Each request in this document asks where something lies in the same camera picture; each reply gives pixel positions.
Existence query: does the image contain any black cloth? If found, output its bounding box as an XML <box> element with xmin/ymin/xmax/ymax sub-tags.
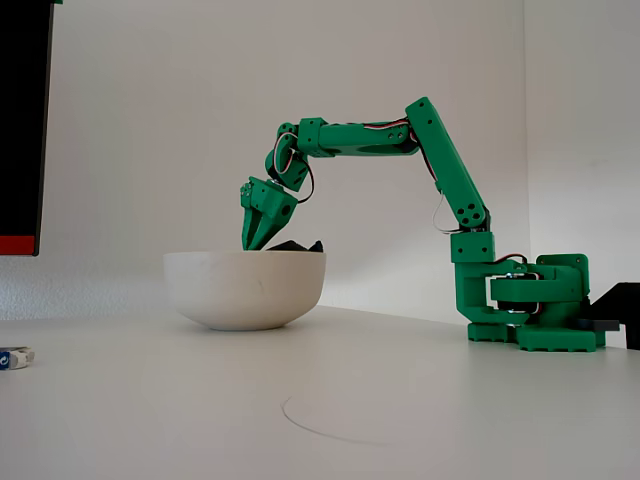
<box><xmin>263</xmin><ymin>239</ymin><xmax>325</xmax><ymax>254</ymax></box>

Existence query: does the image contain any white bowl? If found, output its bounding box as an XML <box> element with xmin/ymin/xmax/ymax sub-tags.
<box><xmin>162</xmin><ymin>250</ymin><xmax>327</xmax><ymax>332</ymax></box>

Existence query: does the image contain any black panel red stripe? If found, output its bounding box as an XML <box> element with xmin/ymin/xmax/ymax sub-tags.
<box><xmin>0</xmin><ymin>0</ymin><xmax>55</xmax><ymax>258</ymax></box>

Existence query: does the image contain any white blue eraser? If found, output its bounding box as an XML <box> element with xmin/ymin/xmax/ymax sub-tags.
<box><xmin>0</xmin><ymin>345</ymin><xmax>36</xmax><ymax>372</ymax></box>

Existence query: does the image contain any black table clamp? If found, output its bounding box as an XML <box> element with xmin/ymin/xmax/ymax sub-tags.
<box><xmin>577</xmin><ymin>282</ymin><xmax>640</xmax><ymax>351</ymax></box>

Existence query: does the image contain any wrist servo cable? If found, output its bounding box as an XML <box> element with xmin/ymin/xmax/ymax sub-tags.
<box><xmin>293</xmin><ymin>158</ymin><xmax>315</xmax><ymax>205</ymax></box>

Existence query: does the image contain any elbow servo cable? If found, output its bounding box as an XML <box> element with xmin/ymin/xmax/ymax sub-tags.
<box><xmin>360</xmin><ymin>117</ymin><xmax>441</xmax><ymax>189</ymax></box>

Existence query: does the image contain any shoulder servo cable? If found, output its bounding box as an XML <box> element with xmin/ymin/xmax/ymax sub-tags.
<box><xmin>432</xmin><ymin>191</ymin><xmax>464</xmax><ymax>235</ymax></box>

